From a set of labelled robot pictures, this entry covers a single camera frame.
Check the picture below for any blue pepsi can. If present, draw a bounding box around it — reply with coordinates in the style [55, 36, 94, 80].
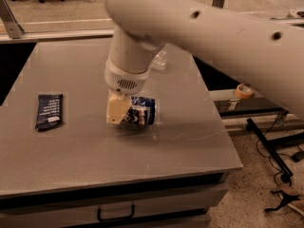
[123, 96, 156, 125]

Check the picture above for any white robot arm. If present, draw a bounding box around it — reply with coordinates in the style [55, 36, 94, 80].
[104, 0, 304, 118]

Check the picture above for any clear plastic water bottle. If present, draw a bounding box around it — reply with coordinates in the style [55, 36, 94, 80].
[151, 50, 167, 71]

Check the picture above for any dark blue snack packet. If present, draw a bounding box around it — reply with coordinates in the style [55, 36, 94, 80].
[35, 94, 63, 131]

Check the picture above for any grey table drawer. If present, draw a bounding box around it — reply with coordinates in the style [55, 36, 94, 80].
[0, 183, 228, 228]

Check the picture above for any orange tape roll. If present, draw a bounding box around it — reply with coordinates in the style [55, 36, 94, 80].
[236, 84, 254, 99]

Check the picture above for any black floor stand bar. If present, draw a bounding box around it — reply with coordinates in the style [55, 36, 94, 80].
[246, 118, 293, 179]

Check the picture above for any black floor clamp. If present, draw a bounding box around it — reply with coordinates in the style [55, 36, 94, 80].
[264, 190, 300, 213]

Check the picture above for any black drawer handle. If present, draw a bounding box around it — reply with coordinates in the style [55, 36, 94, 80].
[97, 204, 135, 223]

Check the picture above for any left metal railing bracket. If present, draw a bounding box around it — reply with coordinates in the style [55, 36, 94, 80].
[0, 0, 24, 39]

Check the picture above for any black floor cable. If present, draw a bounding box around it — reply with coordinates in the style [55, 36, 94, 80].
[255, 111, 304, 187]

